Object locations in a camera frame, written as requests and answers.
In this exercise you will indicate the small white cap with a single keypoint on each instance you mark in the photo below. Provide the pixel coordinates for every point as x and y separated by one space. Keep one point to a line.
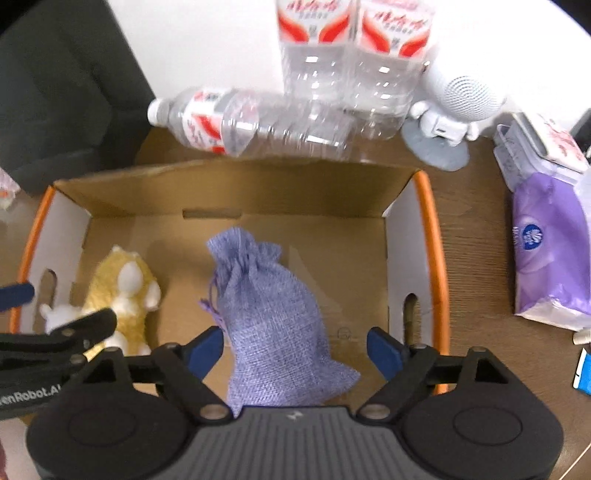
582 336

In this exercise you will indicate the blue and white tube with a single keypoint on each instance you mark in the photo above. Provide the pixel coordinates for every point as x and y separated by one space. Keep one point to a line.
584 371

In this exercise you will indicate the red cardboard box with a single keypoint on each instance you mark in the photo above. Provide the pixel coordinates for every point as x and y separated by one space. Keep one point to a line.
300 221

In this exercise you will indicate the white plush toy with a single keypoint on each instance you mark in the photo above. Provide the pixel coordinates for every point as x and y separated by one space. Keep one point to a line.
60 316

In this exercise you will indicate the yellow plush hamster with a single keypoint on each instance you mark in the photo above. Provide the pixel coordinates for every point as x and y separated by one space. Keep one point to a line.
104 290

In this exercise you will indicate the pale plastic packet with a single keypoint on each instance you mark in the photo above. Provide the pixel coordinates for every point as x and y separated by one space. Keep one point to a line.
508 157

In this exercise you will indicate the white box with red print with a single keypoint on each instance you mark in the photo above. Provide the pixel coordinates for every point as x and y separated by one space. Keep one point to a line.
554 138

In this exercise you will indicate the pink fluffy cloth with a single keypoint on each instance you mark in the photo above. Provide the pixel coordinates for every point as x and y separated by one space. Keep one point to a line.
7 187

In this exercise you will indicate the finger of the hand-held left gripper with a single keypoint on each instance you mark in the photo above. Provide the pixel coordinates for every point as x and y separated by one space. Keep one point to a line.
16 295
87 325

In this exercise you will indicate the purple tissue pack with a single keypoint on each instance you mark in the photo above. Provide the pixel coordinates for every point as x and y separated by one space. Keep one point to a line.
549 258

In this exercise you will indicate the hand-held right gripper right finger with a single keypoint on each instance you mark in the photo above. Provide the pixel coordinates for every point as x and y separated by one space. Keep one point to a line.
383 345

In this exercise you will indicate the black chair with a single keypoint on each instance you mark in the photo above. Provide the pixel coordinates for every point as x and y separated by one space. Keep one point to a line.
60 92

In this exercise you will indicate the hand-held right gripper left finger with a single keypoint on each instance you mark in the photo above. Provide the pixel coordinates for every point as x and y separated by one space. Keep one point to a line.
210 346

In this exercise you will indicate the clear water bottle red label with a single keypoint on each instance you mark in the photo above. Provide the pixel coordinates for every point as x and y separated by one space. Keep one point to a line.
314 60
388 69
258 120

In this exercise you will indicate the white astronaut speaker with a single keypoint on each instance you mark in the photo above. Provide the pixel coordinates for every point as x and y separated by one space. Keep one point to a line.
461 92

